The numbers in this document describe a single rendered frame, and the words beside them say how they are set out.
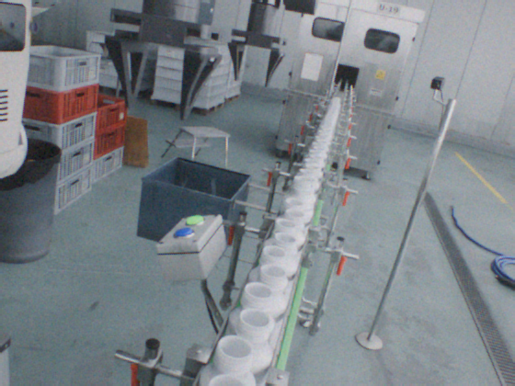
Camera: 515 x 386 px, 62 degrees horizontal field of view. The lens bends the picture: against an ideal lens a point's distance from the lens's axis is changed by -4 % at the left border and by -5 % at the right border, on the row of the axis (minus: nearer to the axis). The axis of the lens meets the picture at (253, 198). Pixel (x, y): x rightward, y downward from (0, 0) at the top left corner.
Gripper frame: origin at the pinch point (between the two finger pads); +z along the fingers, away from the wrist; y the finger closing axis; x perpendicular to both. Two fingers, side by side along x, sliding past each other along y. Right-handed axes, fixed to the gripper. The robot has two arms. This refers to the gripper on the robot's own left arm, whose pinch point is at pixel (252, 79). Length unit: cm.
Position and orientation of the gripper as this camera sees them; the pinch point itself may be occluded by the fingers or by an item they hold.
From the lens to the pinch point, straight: 91.9
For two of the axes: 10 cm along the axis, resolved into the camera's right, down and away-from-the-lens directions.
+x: -2.3, 3.0, -9.3
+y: -9.6, -2.4, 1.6
